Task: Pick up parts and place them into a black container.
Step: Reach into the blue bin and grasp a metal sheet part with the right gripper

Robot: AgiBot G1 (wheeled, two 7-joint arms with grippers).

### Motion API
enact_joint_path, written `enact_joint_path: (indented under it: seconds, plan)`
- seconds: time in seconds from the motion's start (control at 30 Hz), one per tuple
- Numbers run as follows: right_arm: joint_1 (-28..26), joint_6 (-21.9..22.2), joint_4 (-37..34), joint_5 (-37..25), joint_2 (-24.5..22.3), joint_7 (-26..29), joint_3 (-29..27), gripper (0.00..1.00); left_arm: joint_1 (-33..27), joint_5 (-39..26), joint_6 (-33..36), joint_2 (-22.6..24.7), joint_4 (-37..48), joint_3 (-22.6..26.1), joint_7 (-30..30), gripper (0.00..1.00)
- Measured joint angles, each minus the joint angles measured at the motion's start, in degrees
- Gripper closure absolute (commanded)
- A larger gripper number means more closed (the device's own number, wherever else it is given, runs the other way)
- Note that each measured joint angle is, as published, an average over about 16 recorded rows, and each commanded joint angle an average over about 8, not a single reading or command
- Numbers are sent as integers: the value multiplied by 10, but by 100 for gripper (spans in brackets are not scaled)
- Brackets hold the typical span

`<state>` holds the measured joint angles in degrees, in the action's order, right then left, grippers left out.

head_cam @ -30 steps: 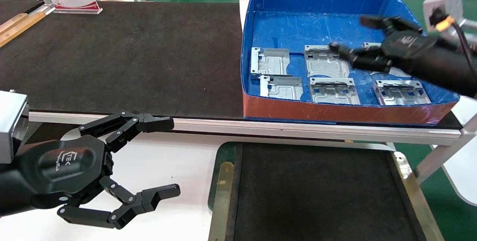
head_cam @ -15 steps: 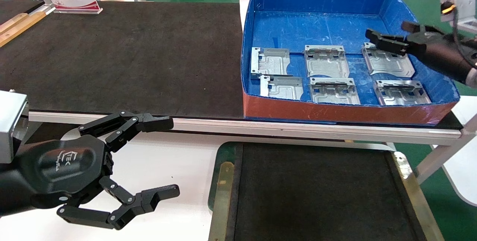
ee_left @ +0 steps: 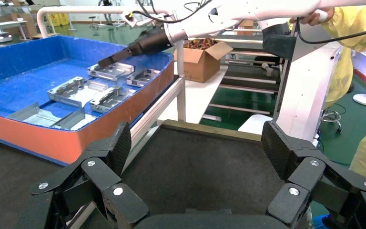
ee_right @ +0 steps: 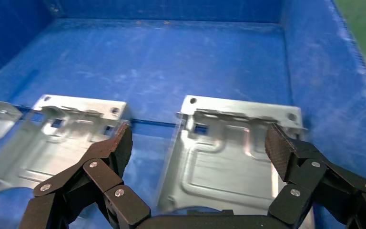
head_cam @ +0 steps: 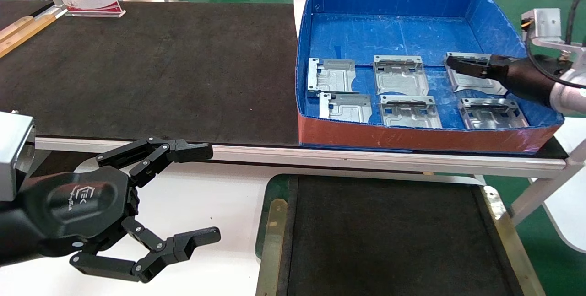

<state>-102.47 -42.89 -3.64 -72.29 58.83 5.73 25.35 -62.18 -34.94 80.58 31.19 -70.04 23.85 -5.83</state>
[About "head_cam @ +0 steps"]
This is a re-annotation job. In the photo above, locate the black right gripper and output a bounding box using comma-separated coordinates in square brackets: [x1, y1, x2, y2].
[446, 55, 570, 107]

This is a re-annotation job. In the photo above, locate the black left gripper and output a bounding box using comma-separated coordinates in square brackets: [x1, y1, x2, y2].
[0, 137, 221, 284]

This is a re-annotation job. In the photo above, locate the silver sheet metal bracket part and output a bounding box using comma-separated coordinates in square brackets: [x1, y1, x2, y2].
[444, 52, 508, 95]
[308, 58, 357, 97]
[459, 98, 529, 130]
[373, 55, 429, 96]
[319, 92, 372, 124]
[380, 95, 442, 129]

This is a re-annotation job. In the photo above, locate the blue and orange plastic tray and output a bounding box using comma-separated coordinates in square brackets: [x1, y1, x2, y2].
[295, 0, 564, 154]

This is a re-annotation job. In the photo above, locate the white curved base panel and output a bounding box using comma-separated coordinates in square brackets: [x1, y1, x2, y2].
[544, 118, 586, 253]

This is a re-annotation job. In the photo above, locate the wooden edge strip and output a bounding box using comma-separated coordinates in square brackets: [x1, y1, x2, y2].
[0, 12, 58, 58]

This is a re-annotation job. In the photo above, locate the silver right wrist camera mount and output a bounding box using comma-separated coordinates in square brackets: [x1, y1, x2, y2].
[522, 8, 586, 56]

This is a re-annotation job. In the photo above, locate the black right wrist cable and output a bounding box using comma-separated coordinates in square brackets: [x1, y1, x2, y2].
[526, 0, 586, 90]

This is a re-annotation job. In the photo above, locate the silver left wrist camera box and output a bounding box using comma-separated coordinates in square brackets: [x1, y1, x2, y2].
[0, 111, 35, 201]

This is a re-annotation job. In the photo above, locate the white aluminium table frame rail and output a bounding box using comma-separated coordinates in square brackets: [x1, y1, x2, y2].
[34, 137, 586, 226]

